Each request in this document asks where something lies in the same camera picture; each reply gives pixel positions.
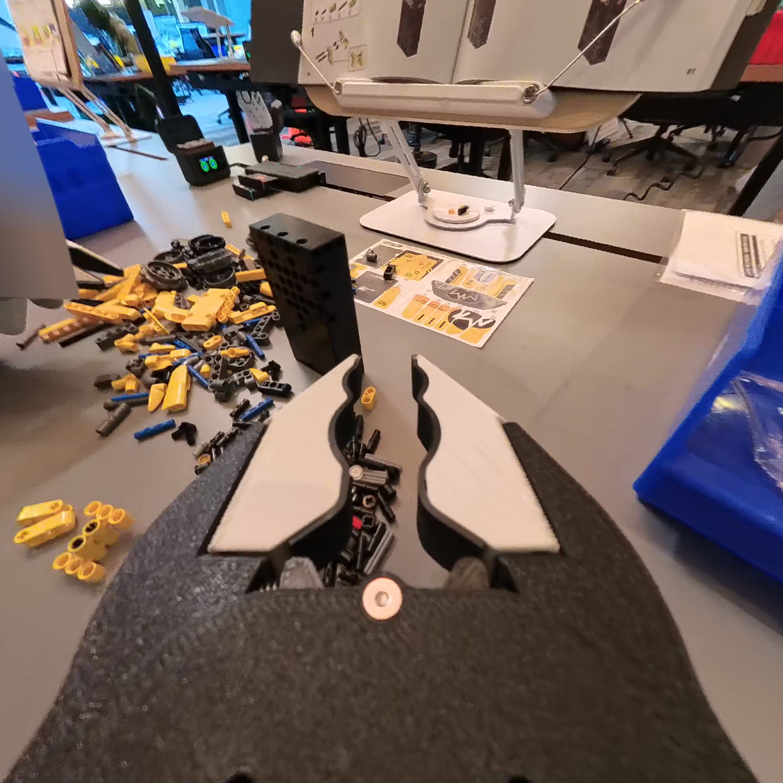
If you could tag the white book stand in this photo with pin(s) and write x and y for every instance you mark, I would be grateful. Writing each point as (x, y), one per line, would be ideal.
(520, 235)

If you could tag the yellow sticker sheet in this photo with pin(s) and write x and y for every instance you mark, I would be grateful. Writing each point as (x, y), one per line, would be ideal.
(452, 300)

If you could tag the small black device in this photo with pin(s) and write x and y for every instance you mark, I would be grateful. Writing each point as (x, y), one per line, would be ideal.
(254, 186)

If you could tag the pile of yellow black bricks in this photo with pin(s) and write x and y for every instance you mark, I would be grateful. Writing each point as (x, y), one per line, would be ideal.
(196, 306)

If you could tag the black holder with white tool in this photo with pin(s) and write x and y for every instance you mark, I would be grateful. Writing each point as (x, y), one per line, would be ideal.
(266, 140)

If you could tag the black charger with green display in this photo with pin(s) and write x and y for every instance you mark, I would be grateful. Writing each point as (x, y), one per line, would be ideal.
(202, 162)

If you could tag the small yellow double connector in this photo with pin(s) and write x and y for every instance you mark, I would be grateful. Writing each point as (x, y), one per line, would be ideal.
(369, 398)

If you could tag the yellow short beam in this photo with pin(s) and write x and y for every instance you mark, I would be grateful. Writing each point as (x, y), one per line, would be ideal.
(46, 529)
(40, 511)

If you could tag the pile of small black pins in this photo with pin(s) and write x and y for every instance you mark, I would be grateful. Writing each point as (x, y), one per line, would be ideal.
(370, 483)

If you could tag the black office chair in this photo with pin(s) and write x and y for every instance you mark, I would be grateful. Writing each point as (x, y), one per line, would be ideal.
(657, 140)

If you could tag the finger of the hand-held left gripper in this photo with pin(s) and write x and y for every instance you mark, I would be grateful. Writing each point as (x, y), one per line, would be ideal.
(92, 260)

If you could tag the black perforated block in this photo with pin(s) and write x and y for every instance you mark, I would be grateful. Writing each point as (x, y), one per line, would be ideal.
(312, 287)

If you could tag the black pole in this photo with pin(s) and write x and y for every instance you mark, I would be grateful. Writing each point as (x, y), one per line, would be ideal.
(153, 61)

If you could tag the yellow round connector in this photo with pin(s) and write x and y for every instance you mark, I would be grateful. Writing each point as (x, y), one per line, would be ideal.
(110, 515)
(79, 567)
(92, 539)

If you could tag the blue storage bin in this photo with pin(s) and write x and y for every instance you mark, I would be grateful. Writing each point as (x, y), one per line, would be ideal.
(722, 477)
(92, 183)

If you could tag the black flat power hub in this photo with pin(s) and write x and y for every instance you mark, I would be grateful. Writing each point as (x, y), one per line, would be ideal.
(287, 174)

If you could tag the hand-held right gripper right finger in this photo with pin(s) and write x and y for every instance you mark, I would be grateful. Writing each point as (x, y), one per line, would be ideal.
(483, 483)

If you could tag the clear plastic bag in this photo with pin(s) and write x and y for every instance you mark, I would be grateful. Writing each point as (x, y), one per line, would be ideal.
(761, 422)

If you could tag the clear bag with paper manual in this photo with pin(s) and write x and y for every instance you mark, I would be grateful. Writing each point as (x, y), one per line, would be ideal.
(703, 251)

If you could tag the open instruction booklet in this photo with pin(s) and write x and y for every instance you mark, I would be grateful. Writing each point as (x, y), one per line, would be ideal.
(538, 43)

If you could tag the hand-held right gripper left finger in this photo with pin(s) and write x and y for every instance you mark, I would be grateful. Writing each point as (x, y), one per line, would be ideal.
(287, 477)

